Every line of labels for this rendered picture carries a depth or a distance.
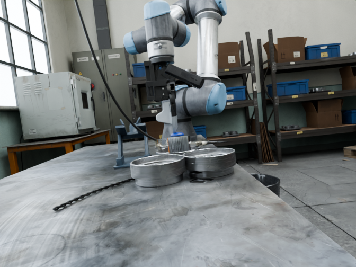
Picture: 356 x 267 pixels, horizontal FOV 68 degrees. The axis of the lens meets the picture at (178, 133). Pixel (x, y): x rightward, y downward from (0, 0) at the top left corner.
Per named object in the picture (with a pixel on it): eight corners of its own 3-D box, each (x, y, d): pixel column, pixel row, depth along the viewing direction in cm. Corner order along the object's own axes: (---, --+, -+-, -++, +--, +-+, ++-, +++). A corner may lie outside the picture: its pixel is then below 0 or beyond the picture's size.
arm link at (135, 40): (170, -1, 122) (115, 31, 86) (192, -8, 117) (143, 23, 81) (178, 25, 127) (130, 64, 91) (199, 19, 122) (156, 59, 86)
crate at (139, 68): (167, 78, 437) (166, 64, 435) (168, 74, 399) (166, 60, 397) (135, 81, 433) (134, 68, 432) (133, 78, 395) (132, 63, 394)
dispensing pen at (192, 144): (228, 149, 60) (158, 154, 64) (226, 131, 60) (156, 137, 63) (228, 151, 58) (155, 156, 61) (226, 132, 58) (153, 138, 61)
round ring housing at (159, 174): (139, 192, 44) (136, 168, 44) (127, 179, 54) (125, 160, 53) (196, 180, 48) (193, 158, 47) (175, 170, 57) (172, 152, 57)
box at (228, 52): (243, 67, 395) (241, 40, 391) (206, 71, 399) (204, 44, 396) (239, 70, 430) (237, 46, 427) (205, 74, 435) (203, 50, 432)
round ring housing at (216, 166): (212, 181, 46) (210, 159, 45) (174, 175, 54) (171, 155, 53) (247, 168, 52) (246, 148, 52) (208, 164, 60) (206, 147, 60)
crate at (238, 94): (240, 101, 440) (239, 88, 439) (246, 100, 402) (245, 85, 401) (209, 104, 440) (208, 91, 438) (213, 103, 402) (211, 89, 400)
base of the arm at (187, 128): (162, 142, 118) (160, 119, 118) (195, 138, 119) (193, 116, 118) (161, 146, 103) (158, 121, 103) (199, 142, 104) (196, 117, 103)
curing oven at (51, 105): (85, 136, 259) (76, 70, 254) (23, 143, 258) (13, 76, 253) (102, 132, 321) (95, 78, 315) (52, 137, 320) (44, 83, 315)
